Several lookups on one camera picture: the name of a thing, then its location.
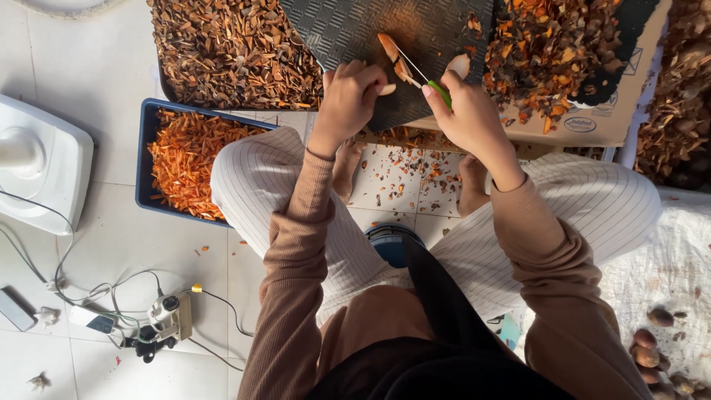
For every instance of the person's right foot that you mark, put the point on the person's right foot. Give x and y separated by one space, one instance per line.
474 183

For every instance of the pile of brown whole nuts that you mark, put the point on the pile of brown whole nuts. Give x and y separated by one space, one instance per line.
647 355

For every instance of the person's foot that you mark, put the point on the person's foot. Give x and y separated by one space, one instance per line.
347 166
474 183

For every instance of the heap of orange brown peelings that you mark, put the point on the heap of orange brown peelings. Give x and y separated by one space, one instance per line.
544 50

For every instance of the person's right hand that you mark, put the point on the person's right hand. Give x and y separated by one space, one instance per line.
472 128

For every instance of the person's left hand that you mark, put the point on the person's left hand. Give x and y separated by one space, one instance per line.
341 108

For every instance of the pale nut piece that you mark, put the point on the pale nut piece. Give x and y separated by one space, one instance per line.
459 65

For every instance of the heap of orange nut slices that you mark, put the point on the heap of orange nut slices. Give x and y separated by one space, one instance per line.
183 161

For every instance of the heap of brown husks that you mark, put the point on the heap of brown husks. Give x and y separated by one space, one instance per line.
677 100

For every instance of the white fan base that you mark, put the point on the white fan base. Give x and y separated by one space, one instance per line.
39 166

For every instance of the tray of brown dried slices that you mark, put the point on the tray of brown dried slices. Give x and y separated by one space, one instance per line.
233 50

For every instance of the person's black scarf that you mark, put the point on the person's black scarf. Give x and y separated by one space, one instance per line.
444 355

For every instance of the black plug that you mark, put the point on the black plug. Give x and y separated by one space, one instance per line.
145 349

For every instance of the scattered peel scraps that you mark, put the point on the scattered peel scraps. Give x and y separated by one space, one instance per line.
414 175

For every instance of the white charger block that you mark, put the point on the white charger block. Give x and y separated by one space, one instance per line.
91 319

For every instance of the crumpled white paper scrap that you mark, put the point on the crumpled white paper scrap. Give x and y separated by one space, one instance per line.
47 316
39 382

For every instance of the grey flat device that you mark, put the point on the grey flat device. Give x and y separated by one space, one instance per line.
15 310

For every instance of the blue plastic stool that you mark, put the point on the blue plastic stool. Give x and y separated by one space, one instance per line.
389 247

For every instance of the blue plastic tray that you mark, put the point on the blue plastic tray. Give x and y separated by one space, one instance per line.
143 166

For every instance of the black textured cutting mat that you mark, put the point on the black textured cutting mat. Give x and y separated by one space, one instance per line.
355 33

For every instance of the person's striped trousers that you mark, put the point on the person's striped trousers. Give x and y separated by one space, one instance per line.
261 178

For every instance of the white round basin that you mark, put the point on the white round basin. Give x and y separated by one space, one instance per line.
66 5

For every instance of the flattened cardboard carton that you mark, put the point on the flattened cardboard carton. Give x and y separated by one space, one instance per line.
600 125

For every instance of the white plug adapter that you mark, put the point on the white plug adapter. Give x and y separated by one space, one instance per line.
163 308

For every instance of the white woven sack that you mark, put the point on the white woven sack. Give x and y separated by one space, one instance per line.
661 266

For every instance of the person's left foot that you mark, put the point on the person's left foot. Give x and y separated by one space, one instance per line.
347 166

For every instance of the beige power strip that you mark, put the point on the beige power strip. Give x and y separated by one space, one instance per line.
182 316

